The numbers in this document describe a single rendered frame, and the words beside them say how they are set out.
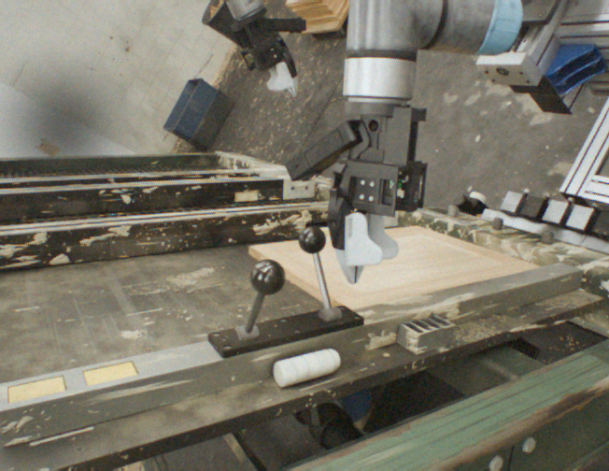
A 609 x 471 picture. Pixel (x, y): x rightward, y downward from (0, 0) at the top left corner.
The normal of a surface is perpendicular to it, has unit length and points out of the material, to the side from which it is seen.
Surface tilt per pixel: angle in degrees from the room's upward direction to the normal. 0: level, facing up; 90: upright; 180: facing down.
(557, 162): 0
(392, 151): 36
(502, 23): 85
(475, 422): 60
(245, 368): 90
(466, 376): 30
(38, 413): 90
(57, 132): 90
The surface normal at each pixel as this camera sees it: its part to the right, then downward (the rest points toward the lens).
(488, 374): -0.86, 0.10
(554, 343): -0.72, -0.40
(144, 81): 0.50, 0.28
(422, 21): 0.25, 0.63
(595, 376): 0.04, -0.96
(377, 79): -0.17, 0.25
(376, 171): -0.62, 0.18
